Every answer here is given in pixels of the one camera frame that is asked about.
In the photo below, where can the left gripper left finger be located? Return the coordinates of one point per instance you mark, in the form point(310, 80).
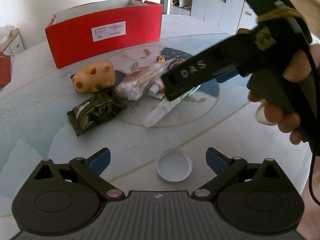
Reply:
point(88, 172)

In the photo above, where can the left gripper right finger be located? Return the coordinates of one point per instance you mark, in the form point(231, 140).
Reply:
point(228, 172)

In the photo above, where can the black snack packet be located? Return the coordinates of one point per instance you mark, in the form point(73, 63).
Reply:
point(102, 107)

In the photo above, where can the white green glue tube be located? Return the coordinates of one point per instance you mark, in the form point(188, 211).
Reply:
point(164, 107)

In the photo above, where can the cotton swab bag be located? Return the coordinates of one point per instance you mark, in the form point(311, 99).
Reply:
point(134, 85)

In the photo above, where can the yellow spotted pig toy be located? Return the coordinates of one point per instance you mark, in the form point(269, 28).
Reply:
point(94, 77)

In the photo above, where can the pink white small tube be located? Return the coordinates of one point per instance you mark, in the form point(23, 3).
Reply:
point(157, 89)

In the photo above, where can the right hand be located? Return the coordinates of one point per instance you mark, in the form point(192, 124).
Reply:
point(292, 96)

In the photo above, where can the white tote bag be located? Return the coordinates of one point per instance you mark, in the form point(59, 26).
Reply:
point(184, 3)

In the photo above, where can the white sideboard cabinet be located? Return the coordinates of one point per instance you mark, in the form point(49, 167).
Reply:
point(13, 45)

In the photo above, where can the red cardboard box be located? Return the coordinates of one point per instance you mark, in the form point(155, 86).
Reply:
point(95, 28)

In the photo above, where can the white wall cabinet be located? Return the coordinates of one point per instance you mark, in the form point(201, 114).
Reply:
point(231, 15)

